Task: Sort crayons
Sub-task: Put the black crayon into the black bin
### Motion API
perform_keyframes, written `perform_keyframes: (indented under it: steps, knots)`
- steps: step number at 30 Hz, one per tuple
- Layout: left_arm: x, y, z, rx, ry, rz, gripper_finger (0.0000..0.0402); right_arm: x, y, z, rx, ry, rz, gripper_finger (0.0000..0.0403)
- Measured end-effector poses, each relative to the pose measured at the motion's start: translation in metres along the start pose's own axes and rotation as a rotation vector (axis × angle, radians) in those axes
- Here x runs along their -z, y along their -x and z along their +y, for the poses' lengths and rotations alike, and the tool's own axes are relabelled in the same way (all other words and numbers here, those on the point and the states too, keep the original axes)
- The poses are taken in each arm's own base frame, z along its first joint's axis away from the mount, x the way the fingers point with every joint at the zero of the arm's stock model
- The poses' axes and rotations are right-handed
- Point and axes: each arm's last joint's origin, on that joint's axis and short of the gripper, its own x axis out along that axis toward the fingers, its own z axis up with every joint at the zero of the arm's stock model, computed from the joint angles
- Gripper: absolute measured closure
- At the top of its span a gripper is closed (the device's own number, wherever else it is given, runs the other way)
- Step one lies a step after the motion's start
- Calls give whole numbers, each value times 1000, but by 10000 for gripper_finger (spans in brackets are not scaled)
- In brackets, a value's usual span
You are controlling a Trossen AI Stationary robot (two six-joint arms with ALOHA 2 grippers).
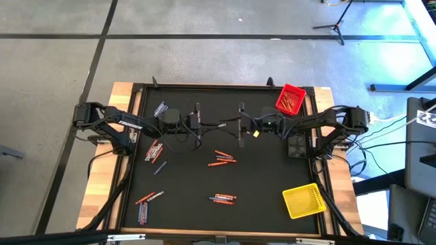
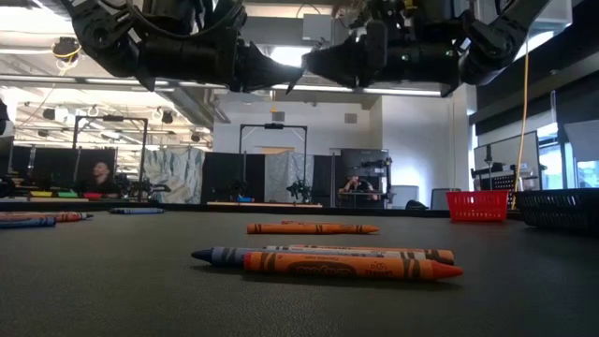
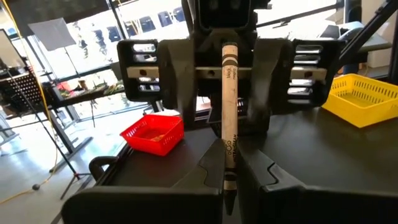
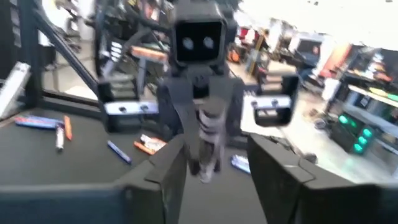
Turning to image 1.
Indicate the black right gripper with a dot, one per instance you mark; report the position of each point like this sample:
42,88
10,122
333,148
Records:
250,127

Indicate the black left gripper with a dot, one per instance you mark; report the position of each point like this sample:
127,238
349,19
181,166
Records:
192,124

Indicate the white crayon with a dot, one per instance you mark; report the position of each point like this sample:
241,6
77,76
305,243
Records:
155,196
223,125
156,151
223,198

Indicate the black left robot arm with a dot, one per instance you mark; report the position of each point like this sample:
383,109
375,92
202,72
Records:
131,125

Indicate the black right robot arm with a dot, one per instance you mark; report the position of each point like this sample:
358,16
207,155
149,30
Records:
316,119

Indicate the red plastic basket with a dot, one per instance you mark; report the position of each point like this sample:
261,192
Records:
280,106

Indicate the black table mat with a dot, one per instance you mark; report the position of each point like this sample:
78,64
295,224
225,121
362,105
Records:
259,177

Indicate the yellow plastic basket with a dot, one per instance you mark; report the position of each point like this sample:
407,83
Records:
301,202

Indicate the white power strip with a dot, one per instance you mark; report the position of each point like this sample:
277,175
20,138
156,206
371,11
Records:
374,118

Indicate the black tripod stand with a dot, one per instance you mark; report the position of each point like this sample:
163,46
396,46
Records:
337,27

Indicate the black support beam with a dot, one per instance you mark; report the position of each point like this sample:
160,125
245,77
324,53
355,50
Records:
378,182

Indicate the grey desk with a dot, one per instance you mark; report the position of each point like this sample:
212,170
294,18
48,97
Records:
420,163

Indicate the black crossbeam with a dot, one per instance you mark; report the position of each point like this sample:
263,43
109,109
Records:
51,238

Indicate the white fiducial marker sheet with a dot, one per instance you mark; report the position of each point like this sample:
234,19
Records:
427,119

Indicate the grey floor object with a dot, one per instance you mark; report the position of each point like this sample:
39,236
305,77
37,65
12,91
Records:
10,152

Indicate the laptop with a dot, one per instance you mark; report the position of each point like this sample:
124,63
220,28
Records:
430,217

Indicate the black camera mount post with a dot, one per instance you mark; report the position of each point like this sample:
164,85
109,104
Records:
270,82

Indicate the aluminium bracket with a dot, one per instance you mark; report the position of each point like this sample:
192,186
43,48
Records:
126,237
315,241

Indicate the blue metal frame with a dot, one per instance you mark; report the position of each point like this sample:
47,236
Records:
391,87

